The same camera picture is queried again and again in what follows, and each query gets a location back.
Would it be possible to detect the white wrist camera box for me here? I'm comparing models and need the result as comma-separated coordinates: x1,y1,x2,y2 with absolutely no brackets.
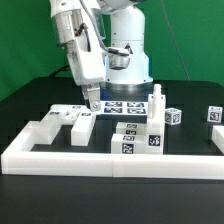
108,48,130,70

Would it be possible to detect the black cable bundle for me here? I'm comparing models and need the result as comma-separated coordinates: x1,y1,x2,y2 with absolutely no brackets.
49,64,73,78

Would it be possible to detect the white block right edge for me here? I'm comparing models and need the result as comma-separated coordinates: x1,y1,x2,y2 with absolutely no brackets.
211,125,224,154

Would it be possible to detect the white U-shaped fence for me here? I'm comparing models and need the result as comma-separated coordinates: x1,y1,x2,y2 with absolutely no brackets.
1,121,224,180

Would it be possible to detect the white H-shaped chair back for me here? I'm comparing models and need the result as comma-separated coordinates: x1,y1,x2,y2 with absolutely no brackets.
38,104,96,146

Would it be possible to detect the white tag base sheet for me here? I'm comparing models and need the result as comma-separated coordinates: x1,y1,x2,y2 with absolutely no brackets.
97,101,148,116

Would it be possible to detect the white chair seat part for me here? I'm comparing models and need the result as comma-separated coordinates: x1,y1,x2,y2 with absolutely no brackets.
146,84,166,154

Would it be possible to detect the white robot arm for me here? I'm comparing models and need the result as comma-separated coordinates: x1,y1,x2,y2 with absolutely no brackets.
49,0,153,111

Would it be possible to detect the white tagged cube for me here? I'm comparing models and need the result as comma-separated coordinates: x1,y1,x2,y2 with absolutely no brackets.
207,106,223,123
165,108,182,125

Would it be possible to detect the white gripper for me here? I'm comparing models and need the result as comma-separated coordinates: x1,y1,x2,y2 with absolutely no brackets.
66,23,108,112

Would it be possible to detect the white tagged cube far right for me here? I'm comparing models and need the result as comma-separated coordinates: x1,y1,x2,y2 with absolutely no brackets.
207,106,223,123

